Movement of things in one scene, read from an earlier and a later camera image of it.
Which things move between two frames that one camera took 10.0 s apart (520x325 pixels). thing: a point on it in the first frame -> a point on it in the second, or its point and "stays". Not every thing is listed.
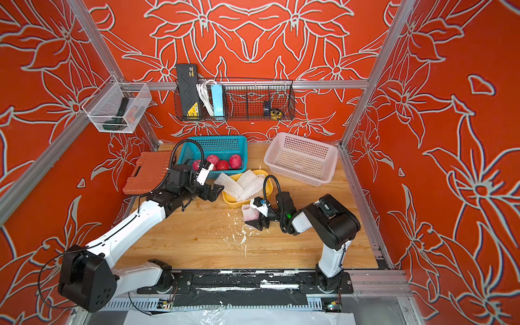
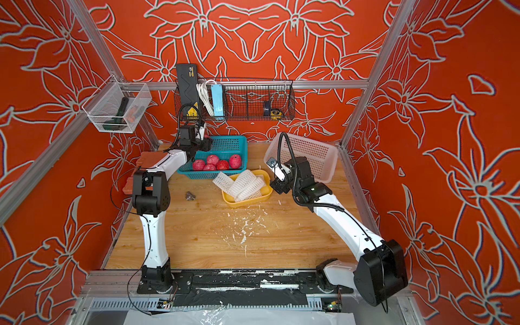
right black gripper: x=263 y=221 -> x=278 y=185
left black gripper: x=214 y=193 -> x=206 y=143
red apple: x=213 y=159 stays
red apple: x=235 y=162 stays
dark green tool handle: x=118 y=122 stays
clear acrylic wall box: x=118 y=107 stays
